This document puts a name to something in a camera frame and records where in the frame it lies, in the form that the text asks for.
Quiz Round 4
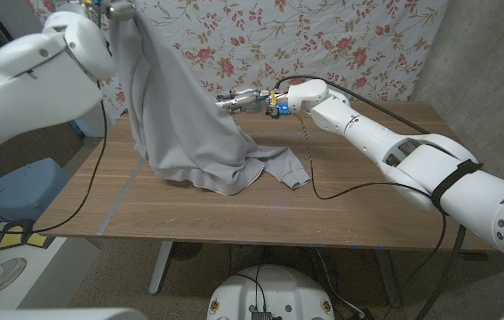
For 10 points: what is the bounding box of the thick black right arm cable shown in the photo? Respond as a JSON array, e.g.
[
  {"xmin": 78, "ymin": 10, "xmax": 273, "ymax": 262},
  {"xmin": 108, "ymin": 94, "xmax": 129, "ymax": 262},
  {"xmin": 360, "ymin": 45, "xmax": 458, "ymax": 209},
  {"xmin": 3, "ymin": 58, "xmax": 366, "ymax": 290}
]
[{"xmin": 273, "ymin": 74, "xmax": 468, "ymax": 320}]

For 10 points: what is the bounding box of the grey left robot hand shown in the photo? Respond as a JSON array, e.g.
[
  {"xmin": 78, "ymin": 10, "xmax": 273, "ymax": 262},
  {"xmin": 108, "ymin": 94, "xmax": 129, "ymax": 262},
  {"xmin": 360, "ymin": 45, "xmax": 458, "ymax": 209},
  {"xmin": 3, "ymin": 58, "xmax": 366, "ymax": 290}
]
[{"xmin": 51, "ymin": 0, "xmax": 137, "ymax": 22}]

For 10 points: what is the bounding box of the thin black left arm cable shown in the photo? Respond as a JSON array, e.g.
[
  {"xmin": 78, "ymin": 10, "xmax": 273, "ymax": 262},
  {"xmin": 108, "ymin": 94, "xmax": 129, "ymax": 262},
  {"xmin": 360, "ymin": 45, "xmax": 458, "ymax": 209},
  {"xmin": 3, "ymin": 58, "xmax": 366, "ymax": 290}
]
[{"xmin": 0, "ymin": 100, "xmax": 109, "ymax": 235}]

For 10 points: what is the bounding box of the white floor board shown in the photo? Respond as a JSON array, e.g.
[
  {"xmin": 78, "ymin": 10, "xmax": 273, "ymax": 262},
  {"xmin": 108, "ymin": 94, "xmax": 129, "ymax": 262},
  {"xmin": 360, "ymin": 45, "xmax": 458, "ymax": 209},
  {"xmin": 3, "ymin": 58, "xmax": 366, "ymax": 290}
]
[{"xmin": 0, "ymin": 235, "xmax": 101, "ymax": 312}]

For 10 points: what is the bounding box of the white table leg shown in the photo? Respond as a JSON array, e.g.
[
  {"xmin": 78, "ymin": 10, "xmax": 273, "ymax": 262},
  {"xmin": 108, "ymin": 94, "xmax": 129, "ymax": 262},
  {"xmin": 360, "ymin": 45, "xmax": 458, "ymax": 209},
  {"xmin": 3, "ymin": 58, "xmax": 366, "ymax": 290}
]
[{"xmin": 148, "ymin": 241, "xmax": 175, "ymax": 295}]

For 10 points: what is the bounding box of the floral print backdrop cloth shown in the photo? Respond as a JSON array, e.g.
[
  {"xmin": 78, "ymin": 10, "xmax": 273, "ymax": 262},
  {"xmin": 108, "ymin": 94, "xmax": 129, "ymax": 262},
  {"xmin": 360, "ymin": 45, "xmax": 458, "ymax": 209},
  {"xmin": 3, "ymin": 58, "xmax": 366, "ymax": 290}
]
[{"xmin": 24, "ymin": 0, "xmax": 451, "ymax": 124}]

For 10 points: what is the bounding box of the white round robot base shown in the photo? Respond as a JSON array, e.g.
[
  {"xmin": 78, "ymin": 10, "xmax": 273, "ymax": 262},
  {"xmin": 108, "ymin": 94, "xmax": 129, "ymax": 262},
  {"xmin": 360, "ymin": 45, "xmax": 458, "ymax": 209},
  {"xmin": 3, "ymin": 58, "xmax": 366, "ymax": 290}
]
[{"xmin": 206, "ymin": 264, "xmax": 336, "ymax": 320}]

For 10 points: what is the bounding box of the white floor cable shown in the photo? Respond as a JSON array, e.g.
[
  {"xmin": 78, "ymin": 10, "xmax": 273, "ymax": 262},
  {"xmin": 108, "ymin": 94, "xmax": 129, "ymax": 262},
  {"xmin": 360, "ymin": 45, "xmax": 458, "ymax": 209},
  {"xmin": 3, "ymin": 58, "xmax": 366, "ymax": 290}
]
[{"xmin": 320, "ymin": 260, "xmax": 366, "ymax": 319}]

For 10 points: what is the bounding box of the light grey sweatshirt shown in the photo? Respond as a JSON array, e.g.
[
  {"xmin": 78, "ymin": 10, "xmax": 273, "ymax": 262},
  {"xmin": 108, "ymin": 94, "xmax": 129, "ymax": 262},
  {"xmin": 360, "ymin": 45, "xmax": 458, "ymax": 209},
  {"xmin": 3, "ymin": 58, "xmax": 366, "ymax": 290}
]
[{"xmin": 108, "ymin": 8, "xmax": 313, "ymax": 196}]

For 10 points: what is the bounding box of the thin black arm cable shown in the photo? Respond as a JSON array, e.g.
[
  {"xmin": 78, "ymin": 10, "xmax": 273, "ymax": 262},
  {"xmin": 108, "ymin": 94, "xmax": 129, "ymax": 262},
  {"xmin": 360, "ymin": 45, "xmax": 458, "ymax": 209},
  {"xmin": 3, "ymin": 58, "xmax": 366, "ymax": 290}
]
[
  {"xmin": 0, "ymin": 100, "xmax": 109, "ymax": 235},
  {"xmin": 293, "ymin": 113, "xmax": 448, "ymax": 308}
]

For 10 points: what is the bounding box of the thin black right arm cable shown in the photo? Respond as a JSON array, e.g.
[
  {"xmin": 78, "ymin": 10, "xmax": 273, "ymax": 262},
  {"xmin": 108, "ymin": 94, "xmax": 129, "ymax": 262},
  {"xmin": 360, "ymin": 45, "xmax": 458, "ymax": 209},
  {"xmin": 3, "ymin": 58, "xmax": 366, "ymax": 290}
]
[{"xmin": 293, "ymin": 113, "xmax": 448, "ymax": 308}]

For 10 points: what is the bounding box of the grey table leg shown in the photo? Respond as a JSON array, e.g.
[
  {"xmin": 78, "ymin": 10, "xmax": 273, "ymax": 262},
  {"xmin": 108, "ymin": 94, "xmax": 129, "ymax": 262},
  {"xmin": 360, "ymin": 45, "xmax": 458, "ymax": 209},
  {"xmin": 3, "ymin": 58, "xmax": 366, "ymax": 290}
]
[{"xmin": 373, "ymin": 247, "xmax": 402, "ymax": 308}]

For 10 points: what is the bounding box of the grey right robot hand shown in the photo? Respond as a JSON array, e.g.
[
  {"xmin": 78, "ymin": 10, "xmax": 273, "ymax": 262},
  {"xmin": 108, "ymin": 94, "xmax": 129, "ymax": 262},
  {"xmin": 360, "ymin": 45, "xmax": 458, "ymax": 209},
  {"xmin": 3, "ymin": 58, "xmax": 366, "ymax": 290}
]
[{"xmin": 214, "ymin": 87, "xmax": 288, "ymax": 117}]

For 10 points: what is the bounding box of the white robot chest rim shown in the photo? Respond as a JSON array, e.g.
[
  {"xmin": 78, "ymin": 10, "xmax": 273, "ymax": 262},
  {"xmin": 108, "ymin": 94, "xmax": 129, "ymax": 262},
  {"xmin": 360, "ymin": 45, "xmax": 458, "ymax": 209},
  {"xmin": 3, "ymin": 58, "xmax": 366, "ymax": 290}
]
[{"xmin": 0, "ymin": 308, "xmax": 148, "ymax": 320}]

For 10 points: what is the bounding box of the yellow black floor pad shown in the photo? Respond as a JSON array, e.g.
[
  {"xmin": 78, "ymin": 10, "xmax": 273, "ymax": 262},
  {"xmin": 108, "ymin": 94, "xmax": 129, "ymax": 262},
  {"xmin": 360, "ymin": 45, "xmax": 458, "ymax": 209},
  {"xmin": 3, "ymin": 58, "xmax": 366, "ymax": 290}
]
[{"xmin": 0, "ymin": 220, "xmax": 55, "ymax": 251}]

